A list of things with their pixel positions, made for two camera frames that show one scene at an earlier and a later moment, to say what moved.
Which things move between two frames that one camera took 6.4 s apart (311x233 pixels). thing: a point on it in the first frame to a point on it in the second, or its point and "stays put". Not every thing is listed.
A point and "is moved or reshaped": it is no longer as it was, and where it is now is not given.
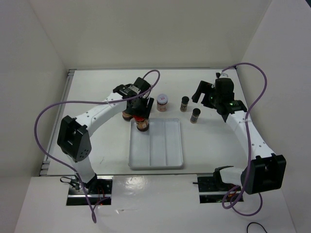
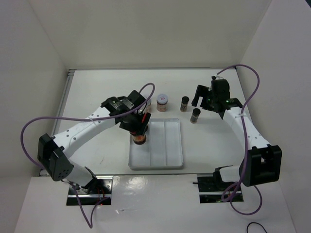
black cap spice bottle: [195, 115] stays put
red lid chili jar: [142, 123] is moved or reshaped
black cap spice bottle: [185, 99] stays put
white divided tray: [158, 148] stays put
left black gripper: [145, 111] to [140, 127]
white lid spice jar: [162, 102] stays put
